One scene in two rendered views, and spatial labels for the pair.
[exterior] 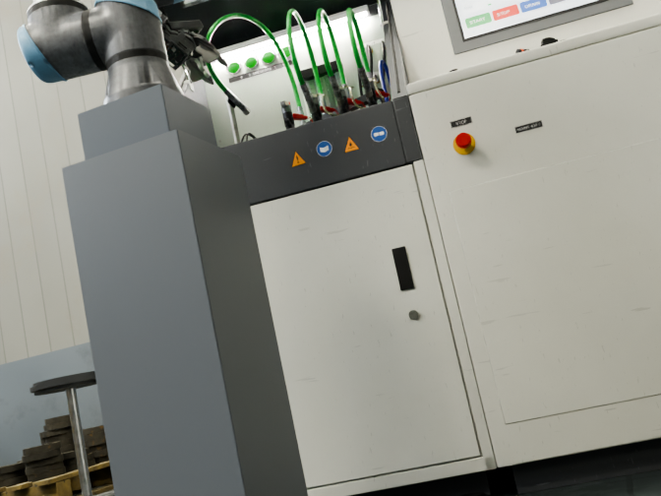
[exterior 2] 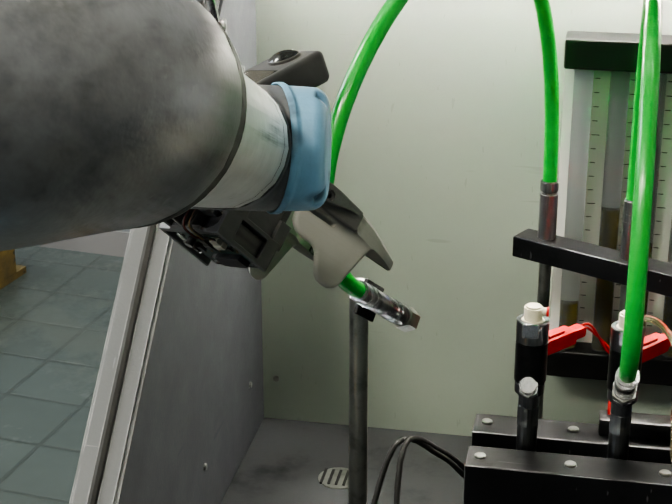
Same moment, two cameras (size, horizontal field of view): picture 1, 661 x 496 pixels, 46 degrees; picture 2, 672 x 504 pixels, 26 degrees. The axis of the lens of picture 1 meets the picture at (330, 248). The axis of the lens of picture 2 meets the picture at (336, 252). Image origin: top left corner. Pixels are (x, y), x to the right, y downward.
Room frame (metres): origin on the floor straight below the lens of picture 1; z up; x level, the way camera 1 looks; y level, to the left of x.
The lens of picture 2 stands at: (0.96, 0.20, 1.61)
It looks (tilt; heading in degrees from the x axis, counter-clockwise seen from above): 21 degrees down; 0
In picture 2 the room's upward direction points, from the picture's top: straight up
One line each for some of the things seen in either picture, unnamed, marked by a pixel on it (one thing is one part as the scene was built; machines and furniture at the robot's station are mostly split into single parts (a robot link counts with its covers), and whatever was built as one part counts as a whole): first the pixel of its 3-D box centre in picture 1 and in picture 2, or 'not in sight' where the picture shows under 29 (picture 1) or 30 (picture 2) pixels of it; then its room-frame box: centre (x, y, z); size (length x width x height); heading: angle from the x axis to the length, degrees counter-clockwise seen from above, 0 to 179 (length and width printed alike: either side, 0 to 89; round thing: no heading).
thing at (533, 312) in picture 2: not in sight; (534, 320); (2.11, 0.04, 1.10); 0.02 x 0.02 x 0.03
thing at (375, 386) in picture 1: (311, 336); not in sight; (1.86, 0.09, 0.44); 0.65 x 0.02 x 0.68; 79
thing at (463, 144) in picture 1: (463, 142); not in sight; (1.75, -0.35, 0.80); 0.05 x 0.04 x 0.05; 79
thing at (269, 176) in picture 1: (278, 166); not in sight; (1.87, 0.08, 0.87); 0.62 x 0.04 x 0.16; 79
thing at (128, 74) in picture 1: (142, 86); not in sight; (1.41, 0.29, 0.95); 0.15 x 0.15 x 0.10
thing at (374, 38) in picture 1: (375, 78); not in sight; (2.32, -0.25, 1.20); 0.13 x 0.03 x 0.31; 79
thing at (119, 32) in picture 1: (127, 31); not in sight; (1.41, 0.29, 1.07); 0.13 x 0.12 x 0.14; 86
